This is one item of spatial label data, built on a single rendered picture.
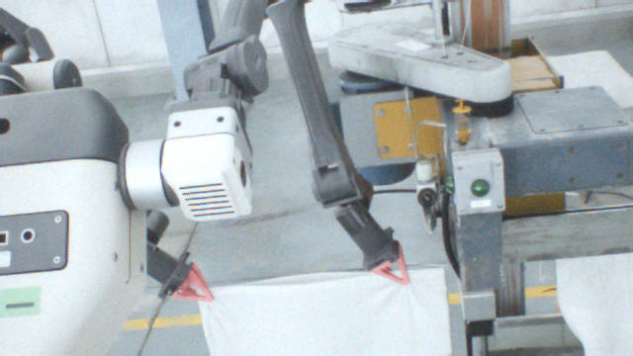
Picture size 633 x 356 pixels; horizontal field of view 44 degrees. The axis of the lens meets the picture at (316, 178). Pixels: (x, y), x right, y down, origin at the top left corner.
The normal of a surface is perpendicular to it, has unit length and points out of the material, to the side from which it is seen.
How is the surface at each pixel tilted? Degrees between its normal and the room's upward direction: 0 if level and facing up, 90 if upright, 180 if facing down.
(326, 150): 70
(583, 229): 90
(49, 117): 50
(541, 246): 90
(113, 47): 90
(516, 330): 90
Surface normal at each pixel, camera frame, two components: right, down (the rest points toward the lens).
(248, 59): 0.90, -0.27
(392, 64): -0.81, 0.33
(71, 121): -0.14, -0.27
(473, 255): -0.07, 0.41
